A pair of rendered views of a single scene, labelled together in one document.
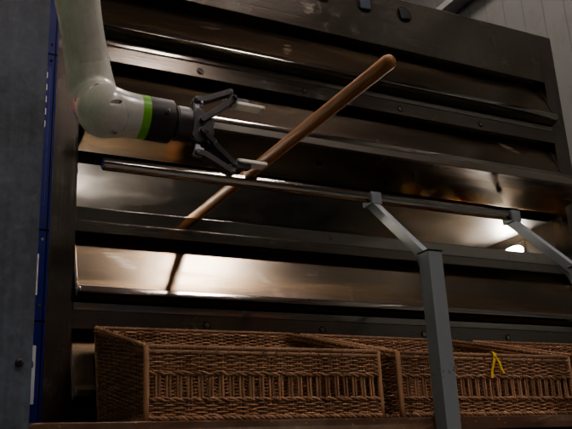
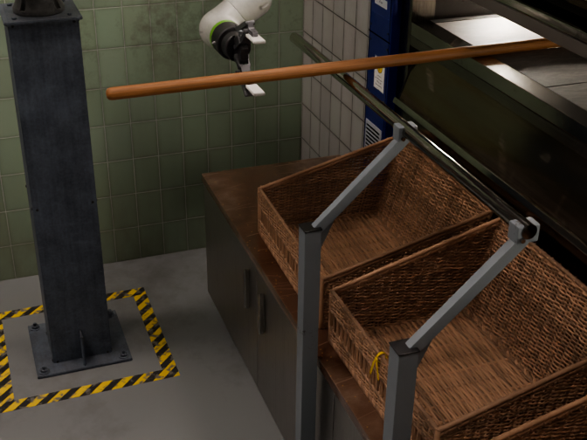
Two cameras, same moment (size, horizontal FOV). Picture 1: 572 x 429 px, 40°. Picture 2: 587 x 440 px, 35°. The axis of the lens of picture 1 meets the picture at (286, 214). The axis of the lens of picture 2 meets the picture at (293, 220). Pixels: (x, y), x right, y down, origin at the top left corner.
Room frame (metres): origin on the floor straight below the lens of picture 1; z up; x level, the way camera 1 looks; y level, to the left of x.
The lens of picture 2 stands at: (1.99, -2.13, 1.93)
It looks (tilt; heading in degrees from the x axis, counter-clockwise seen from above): 28 degrees down; 97
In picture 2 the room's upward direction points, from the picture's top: 1 degrees clockwise
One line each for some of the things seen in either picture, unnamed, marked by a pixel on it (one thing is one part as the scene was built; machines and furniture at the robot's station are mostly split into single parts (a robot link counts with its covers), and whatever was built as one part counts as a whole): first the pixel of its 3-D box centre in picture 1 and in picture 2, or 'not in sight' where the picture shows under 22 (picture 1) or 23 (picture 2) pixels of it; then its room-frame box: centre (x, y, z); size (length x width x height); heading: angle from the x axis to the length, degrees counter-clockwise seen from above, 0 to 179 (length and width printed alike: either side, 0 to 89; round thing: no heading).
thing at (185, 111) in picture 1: (192, 125); (238, 49); (1.54, 0.19, 1.19); 0.09 x 0.07 x 0.08; 118
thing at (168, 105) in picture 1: (158, 121); (231, 40); (1.51, 0.26, 1.19); 0.12 x 0.06 x 0.09; 28
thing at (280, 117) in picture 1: (354, 131); not in sight; (2.41, -0.24, 1.54); 1.79 x 0.11 x 0.19; 117
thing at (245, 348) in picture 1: (230, 368); (365, 221); (1.90, 0.15, 0.72); 0.56 x 0.49 x 0.28; 116
